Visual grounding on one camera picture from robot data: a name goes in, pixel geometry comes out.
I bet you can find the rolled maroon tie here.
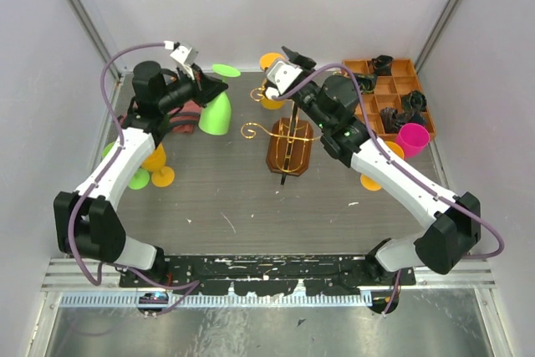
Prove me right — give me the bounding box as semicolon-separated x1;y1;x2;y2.
380;107;427;134

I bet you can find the wooden compartment tray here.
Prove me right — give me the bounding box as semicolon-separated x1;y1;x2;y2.
342;59;436;141

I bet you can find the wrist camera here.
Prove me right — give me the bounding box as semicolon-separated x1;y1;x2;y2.
266;59;303;99
164;40;198;79

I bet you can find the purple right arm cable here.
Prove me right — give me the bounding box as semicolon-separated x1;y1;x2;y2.
273;63;506;316

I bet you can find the orange wine glass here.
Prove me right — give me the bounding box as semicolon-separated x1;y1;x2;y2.
141;144;175;188
359;140;405;192
259;52;284;110

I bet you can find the aluminium rail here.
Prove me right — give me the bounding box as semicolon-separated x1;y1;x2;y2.
41;258;496;291

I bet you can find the slotted cable duct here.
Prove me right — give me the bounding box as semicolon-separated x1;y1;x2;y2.
59;290;373;309

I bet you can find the rolled dark tie right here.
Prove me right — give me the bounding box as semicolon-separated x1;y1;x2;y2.
400;90;427;113

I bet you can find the rolled dark tie top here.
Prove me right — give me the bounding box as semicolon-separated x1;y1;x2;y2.
371;54;394;76

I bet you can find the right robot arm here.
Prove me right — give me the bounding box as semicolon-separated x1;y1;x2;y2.
260;48;481;285

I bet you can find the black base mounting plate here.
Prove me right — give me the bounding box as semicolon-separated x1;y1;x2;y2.
144;254;396;297

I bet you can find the red folded t-shirt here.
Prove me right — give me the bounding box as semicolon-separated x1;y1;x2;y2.
117;99;201;142

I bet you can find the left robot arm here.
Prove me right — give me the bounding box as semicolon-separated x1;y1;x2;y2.
53;61;228;287

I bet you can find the pink wine glass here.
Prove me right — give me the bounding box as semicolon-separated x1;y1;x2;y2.
395;123;431;159

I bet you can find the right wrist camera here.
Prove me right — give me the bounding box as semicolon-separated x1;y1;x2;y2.
266;59;303;99

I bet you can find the rolled dark tie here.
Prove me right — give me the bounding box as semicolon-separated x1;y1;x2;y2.
400;90;427;113
371;54;394;76

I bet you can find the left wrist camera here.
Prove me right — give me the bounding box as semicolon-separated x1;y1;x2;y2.
164;40;198;79

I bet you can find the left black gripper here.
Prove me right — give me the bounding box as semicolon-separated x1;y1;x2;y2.
159;64;228;114

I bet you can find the gold wire wine glass rack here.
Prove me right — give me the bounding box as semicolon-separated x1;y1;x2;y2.
240;80;348;186

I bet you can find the rolled green patterned tie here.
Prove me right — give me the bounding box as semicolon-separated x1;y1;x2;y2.
353;73;378;94

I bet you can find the green wine glass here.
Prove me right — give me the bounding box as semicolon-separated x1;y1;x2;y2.
101;142;150;190
198;64;241;135

